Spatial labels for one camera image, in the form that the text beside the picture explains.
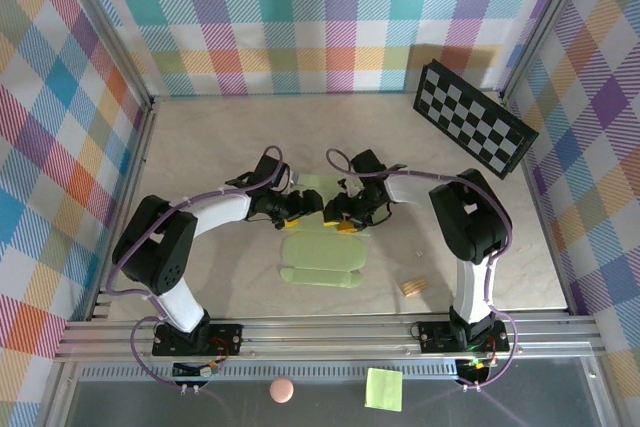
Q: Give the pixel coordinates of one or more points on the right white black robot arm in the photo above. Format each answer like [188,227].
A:
[470,227]

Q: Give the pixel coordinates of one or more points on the plaid backdrop cloth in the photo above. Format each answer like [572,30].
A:
[300,22]
[50,147]
[600,147]

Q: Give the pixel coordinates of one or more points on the dark glossy panel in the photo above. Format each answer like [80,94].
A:
[125,407]

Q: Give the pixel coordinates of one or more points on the small wooden piece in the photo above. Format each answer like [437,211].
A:
[414,287]

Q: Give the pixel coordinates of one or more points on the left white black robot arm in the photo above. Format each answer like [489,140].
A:
[165,247]

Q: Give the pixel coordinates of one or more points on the light green paper box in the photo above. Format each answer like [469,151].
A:
[325,252]

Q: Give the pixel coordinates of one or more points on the aluminium frame rail wide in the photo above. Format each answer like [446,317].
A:
[325,337]

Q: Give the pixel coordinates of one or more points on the pink round disc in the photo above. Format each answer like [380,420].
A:
[281,390]

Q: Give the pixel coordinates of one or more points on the green sticky note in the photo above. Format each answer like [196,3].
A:
[384,389]

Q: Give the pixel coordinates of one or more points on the slotted metal strip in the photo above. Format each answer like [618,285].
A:
[325,372]

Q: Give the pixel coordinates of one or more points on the small circuit board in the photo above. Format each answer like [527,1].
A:
[192,370]
[475,367]

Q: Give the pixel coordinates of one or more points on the aluminium frame post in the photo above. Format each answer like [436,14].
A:
[542,22]
[109,22]

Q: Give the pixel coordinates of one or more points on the black white checkerboard panel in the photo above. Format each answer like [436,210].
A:
[470,117]

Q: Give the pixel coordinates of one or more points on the aluminium side rail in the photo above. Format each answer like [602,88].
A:
[534,187]
[139,159]

